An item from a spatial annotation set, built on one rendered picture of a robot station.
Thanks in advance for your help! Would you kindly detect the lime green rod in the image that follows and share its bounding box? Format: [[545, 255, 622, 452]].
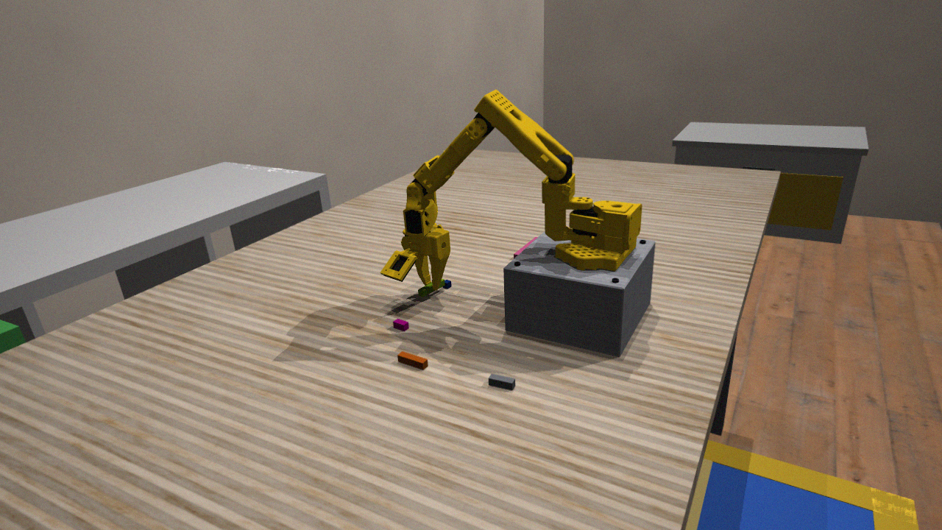
[[418, 279, 445, 297]]

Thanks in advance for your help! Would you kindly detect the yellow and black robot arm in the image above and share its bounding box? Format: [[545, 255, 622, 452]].
[[403, 90, 637, 271]]

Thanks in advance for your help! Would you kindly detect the orange rectangular rod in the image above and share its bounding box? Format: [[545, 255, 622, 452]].
[[397, 351, 428, 370]]

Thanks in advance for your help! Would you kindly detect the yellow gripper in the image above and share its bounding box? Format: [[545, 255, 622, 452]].
[[380, 223, 450, 291]]

